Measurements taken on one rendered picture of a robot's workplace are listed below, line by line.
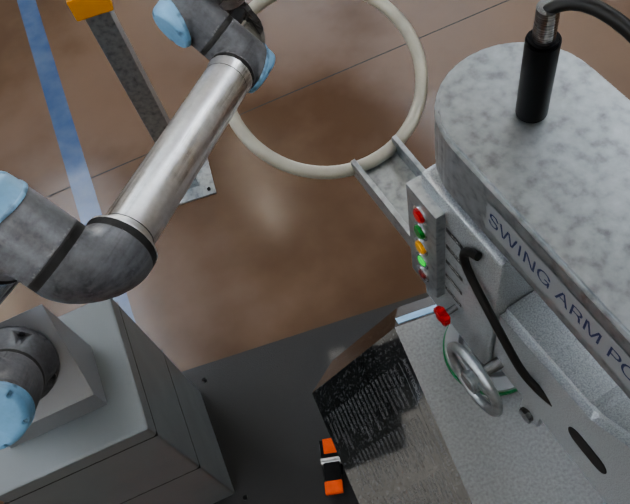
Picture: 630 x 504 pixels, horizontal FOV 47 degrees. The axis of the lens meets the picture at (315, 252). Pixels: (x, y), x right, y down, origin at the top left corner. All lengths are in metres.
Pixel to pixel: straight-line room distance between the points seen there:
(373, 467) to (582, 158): 1.10
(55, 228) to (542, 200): 0.63
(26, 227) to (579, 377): 0.80
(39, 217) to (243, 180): 2.14
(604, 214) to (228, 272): 2.17
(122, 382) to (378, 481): 0.67
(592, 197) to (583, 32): 2.66
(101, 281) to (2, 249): 0.13
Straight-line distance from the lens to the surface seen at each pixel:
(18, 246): 1.04
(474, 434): 1.69
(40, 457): 1.93
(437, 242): 1.16
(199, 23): 1.40
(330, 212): 2.96
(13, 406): 1.56
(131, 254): 1.07
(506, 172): 0.92
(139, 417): 1.85
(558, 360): 1.14
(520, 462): 1.68
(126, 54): 2.58
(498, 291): 1.10
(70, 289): 1.05
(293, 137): 3.21
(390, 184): 1.65
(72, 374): 1.81
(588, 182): 0.93
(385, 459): 1.81
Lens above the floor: 2.50
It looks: 60 degrees down
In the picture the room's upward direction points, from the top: 18 degrees counter-clockwise
